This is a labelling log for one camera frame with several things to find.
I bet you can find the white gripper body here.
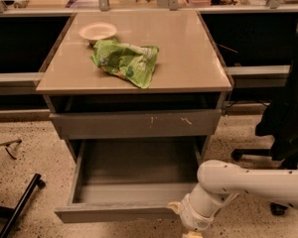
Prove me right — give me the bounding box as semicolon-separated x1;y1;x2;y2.
168;194;214;232

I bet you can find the grey drawer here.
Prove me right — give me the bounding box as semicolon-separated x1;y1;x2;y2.
55;137;202;223
51;109;221;140

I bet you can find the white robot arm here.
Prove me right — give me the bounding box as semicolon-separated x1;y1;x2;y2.
168;160;298;232

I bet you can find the grey top drawer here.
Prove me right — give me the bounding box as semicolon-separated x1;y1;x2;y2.
51;109;221;140

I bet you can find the grey drawer cabinet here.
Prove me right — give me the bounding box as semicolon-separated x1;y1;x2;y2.
35;9;233;151

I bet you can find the black office chair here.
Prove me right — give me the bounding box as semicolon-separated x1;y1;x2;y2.
230;12;298;216

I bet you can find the green crumpled chip bag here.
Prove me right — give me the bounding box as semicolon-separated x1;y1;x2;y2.
90;39;159;89

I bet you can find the black chair base left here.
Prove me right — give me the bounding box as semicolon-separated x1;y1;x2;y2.
0;174;46;238

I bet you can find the white paper bowl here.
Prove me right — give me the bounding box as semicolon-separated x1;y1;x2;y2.
78;22;117;45

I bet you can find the grey metal floor bracket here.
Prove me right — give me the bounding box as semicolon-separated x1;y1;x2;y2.
0;139;22;160

